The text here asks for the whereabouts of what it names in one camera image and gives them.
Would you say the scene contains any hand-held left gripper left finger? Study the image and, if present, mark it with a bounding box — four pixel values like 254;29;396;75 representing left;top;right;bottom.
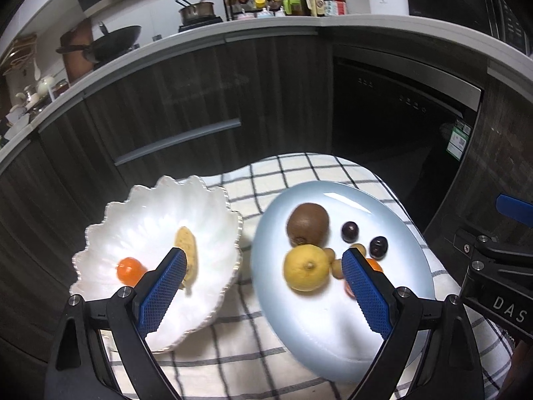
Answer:
48;248;187;400

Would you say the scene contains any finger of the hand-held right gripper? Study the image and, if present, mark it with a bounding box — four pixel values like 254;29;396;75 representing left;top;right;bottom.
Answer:
454;226;533;296
495;194;533;226

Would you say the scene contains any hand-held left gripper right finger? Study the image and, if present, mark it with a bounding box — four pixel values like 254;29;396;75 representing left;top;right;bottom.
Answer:
341;248;486;400

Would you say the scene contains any orange tangerine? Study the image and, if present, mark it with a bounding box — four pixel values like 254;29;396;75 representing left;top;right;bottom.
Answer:
343;258;384;298
117;257;147;287

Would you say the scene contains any light blue plate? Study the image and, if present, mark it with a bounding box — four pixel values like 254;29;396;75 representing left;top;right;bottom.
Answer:
250;181;436;384

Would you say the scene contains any white scalloped bowl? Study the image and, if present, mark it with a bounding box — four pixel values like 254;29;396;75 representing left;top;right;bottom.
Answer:
69;175;243;353

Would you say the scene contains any yellow lemon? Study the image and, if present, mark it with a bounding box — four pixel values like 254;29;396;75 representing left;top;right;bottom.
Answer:
284;245;334;293

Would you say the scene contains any brown kiwi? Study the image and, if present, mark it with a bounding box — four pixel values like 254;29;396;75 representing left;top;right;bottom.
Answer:
286;203;331;247

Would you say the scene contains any yellow banana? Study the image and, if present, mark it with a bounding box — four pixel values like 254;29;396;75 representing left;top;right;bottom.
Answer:
174;227;198;296

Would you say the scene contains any green label sticker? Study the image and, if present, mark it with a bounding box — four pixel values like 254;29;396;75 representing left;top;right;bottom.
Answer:
447;118;471;161

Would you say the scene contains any black dishwasher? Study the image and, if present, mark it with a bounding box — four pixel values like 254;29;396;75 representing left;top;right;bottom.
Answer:
331;56;486;234

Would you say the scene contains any checkered cloth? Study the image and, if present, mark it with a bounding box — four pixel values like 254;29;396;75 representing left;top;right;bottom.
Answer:
102;153;515;400

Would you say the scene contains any dark wood kitchen cabinet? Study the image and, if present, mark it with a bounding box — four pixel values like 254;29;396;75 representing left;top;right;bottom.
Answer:
0;31;334;384

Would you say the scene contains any black microwave oven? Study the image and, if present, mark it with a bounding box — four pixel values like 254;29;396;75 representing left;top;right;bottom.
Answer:
402;0;533;57

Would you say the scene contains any black wok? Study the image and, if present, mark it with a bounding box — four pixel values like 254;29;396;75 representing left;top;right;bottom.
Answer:
56;21;142;65

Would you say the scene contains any brown cutting board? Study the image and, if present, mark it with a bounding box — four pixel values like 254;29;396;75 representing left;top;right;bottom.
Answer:
60;19;94;84

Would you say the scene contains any black induction cooker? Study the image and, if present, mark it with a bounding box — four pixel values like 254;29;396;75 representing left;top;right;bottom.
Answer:
179;16;224;33

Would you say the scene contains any white kitchen countertop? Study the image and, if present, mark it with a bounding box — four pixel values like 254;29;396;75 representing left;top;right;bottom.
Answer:
0;13;533;167

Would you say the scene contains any steel saucepan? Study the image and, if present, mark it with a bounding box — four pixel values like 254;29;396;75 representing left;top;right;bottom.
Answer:
175;0;216;26

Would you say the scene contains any green plastic container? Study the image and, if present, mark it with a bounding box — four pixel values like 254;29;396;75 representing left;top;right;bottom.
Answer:
283;0;311;17

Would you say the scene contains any grey drawer handle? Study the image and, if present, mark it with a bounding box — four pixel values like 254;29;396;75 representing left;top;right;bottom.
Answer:
114;119;243;166

